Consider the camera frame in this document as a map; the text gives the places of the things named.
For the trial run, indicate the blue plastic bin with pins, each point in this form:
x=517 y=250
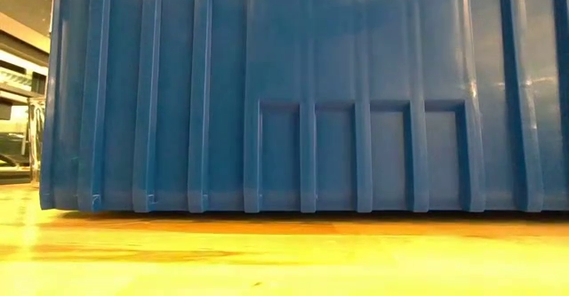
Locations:
x=311 y=100

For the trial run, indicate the grey folding table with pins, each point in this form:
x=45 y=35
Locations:
x=22 y=34

